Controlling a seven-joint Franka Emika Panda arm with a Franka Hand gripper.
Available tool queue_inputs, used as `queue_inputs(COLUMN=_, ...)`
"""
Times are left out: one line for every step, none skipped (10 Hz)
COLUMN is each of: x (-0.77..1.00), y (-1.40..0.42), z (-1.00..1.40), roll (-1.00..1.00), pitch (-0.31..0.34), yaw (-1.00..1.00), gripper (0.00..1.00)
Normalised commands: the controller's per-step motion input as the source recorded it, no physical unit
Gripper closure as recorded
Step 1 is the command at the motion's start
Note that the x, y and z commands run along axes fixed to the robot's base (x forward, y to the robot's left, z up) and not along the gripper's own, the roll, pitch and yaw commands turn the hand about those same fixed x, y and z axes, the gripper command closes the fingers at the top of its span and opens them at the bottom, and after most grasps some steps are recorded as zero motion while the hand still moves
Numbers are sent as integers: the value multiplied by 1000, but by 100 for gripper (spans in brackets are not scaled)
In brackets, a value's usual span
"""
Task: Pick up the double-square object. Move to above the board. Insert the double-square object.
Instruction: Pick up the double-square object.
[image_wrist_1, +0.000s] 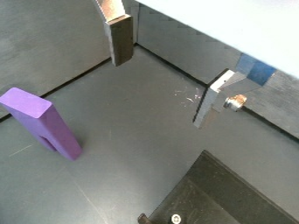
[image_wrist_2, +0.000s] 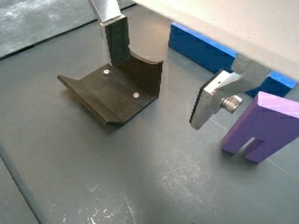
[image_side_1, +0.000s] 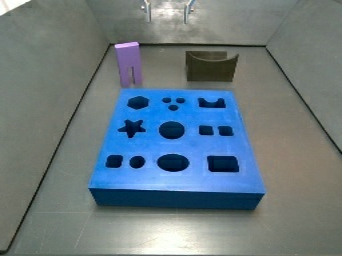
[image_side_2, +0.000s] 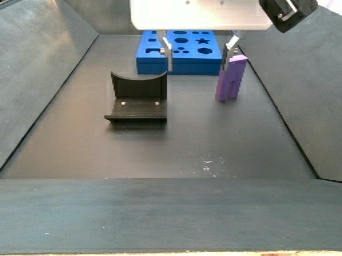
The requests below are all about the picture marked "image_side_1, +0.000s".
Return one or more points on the purple double-square peg block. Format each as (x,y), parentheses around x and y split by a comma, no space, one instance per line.
(128,63)

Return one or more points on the blue foam shape board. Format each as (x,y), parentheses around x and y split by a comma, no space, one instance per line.
(177,152)

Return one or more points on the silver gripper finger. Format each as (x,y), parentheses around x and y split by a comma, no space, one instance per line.
(146,7)
(189,9)

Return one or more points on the dark olive arch block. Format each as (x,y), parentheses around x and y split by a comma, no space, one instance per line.
(210,66)

